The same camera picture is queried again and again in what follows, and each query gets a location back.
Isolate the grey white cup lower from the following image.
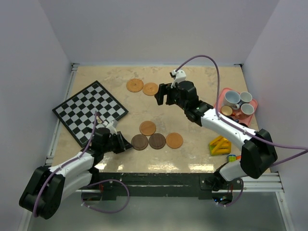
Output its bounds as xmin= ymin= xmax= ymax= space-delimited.
xmin=241 ymin=103 xmax=255 ymax=116

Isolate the light orange wooden coaster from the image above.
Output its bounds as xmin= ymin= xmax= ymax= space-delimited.
xmin=166 ymin=132 xmax=183 ymax=149

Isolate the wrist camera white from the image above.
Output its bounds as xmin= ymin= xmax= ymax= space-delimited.
xmin=170 ymin=69 xmax=186 ymax=88
xmin=96 ymin=116 xmax=118 ymax=134

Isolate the dark brown wooden coaster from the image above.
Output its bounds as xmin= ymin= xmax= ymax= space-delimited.
xmin=131 ymin=134 xmax=148 ymax=151

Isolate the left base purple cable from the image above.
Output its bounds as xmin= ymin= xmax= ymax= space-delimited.
xmin=80 ymin=178 xmax=130 ymax=213

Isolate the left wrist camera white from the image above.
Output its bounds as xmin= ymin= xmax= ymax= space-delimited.
xmin=96 ymin=116 xmax=118 ymax=134

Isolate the grey white cup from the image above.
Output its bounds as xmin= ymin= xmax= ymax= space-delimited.
xmin=241 ymin=103 xmax=255 ymax=116
xmin=240 ymin=91 xmax=253 ymax=104

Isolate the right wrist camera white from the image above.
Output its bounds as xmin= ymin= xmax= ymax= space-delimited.
xmin=170 ymin=69 xmax=186 ymax=88

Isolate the scalloped light cork coaster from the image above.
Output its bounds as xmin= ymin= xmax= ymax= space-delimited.
xmin=126 ymin=78 xmax=144 ymax=92

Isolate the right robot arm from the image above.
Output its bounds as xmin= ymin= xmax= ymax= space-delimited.
xmin=155 ymin=81 xmax=277 ymax=189

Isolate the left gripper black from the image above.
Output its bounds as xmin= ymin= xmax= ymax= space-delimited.
xmin=102 ymin=131 xmax=133 ymax=154

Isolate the round light cork coaster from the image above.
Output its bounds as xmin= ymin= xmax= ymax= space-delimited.
xmin=142 ymin=82 xmax=158 ymax=96

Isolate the black white chessboard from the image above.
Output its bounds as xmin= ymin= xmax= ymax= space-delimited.
xmin=52 ymin=81 xmax=128 ymax=147

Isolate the large white mug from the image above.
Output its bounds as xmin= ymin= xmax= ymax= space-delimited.
xmin=223 ymin=90 xmax=241 ymax=110

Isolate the orange blue toy car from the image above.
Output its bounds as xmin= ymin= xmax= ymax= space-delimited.
xmin=227 ymin=154 xmax=241 ymax=163

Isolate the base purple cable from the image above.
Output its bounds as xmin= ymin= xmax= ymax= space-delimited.
xmin=215 ymin=178 xmax=245 ymax=207
xmin=80 ymin=178 xmax=130 ymax=213

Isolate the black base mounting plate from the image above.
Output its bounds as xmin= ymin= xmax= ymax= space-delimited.
xmin=81 ymin=172 xmax=243 ymax=201

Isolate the grey white cup upper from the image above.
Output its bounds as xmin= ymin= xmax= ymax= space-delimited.
xmin=240 ymin=91 xmax=253 ymax=104

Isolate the pink tray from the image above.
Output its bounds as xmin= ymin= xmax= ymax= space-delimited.
xmin=218 ymin=88 xmax=258 ymax=126

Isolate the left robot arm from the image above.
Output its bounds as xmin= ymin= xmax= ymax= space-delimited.
xmin=19 ymin=128 xmax=132 ymax=219

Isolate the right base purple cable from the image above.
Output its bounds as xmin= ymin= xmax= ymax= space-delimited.
xmin=215 ymin=178 xmax=245 ymax=207

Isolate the yellow green wooden block toy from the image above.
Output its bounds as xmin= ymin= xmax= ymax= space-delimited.
xmin=209 ymin=136 xmax=231 ymax=156

